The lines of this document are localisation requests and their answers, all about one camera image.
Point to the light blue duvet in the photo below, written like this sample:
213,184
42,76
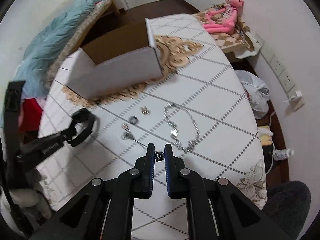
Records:
47,45

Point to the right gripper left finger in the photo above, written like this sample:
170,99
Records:
146,166

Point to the patterned white tablecloth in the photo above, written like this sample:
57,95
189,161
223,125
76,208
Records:
212,103

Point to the white charger plug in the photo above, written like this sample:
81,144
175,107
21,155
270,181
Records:
294,96

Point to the white power strip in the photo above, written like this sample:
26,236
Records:
280,71

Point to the dark fuzzy chair cushion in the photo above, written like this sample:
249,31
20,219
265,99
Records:
288,206

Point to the white plastic bag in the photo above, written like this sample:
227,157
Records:
257,92

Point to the black smart watch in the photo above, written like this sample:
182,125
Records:
81,127

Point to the small silver earring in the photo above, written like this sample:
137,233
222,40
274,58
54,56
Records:
144,110

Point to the white plastic bottle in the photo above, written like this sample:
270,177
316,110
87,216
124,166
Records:
279,155

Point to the white cardboard box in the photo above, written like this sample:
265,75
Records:
123,57

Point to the pink panther plush toy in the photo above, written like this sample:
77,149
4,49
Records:
230,11

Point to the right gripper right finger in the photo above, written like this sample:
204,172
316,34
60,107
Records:
174,180

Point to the red cloth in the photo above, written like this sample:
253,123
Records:
30,115

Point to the brown checkered cushion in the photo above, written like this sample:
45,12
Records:
239,39

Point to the bed with checkered mattress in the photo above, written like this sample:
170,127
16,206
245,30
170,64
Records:
99,10

